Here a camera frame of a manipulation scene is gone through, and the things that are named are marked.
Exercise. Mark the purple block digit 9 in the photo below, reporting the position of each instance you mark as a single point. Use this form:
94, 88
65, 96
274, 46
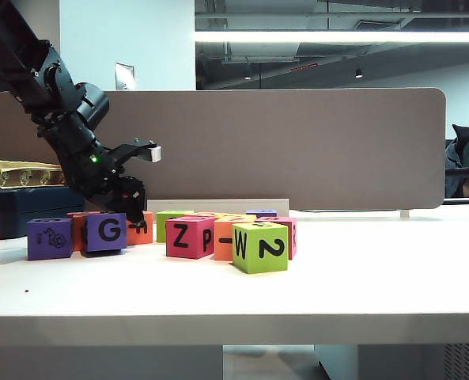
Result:
50, 239

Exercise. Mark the orange block letter I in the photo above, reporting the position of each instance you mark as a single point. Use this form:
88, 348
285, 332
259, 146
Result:
143, 235

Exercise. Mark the seated person dark shirt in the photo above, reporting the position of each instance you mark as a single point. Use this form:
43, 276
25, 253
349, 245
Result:
467, 166

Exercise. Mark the small purple foam block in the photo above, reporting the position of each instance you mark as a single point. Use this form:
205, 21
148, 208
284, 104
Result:
262, 213

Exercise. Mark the red led ceiling sign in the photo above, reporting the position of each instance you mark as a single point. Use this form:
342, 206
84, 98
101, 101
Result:
304, 67

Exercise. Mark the silver wall plate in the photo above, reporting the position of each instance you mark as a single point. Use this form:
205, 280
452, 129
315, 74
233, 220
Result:
124, 75

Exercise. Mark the green foam block plain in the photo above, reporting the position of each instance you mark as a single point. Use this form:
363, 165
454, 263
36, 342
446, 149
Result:
161, 227

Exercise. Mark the pink block letter O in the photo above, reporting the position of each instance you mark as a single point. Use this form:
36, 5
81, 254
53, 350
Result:
292, 237

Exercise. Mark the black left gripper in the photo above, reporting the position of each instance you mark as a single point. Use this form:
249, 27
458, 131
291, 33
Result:
95, 174

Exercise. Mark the brown desk partition panel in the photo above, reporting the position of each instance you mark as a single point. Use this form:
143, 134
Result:
277, 150

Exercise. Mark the orange foam block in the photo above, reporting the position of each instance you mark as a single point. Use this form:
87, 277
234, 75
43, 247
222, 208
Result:
222, 245

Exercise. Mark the white partition foot bracket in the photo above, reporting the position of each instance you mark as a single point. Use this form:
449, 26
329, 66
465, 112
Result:
404, 214

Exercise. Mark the yellow patterned box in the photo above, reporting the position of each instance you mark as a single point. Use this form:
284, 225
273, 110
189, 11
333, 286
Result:
24, 174

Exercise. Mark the long ceiling light strip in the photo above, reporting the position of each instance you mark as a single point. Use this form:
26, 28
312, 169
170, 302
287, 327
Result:
337, 36

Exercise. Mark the small ceiling spot lamp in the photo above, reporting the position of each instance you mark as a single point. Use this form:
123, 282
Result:
359, 73

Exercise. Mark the grey under-desk panel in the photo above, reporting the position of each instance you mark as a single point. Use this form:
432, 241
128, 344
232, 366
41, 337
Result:
424, 362
99, 363

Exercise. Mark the orange block digit 3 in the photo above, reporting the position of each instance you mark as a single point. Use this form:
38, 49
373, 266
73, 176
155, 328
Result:
78, 237

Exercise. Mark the purple block letter G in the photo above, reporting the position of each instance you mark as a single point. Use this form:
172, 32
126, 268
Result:
107, 233

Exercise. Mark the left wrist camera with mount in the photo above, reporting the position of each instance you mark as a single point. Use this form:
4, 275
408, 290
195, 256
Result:
155, 153

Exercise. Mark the pink block letters Z P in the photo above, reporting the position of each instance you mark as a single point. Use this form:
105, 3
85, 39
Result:
182, 237

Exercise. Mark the green block letters W O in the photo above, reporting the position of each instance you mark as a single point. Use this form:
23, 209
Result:
262, 249

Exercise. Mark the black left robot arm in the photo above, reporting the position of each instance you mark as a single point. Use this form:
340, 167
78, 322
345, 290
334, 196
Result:
20, 51

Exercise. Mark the dark blue case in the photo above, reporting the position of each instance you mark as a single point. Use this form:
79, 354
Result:
20, 210

